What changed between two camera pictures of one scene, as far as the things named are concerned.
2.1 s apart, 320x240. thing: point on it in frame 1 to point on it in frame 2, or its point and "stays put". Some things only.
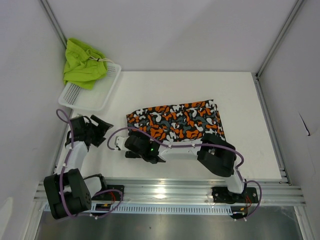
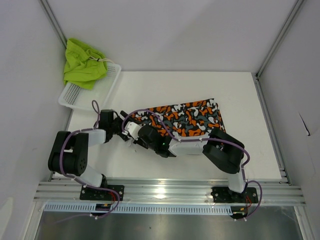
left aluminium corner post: (54, 21) stays put
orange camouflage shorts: (178, 122) stays put
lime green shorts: (84, 66) stays put
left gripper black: (99, 140) to (123, 135)
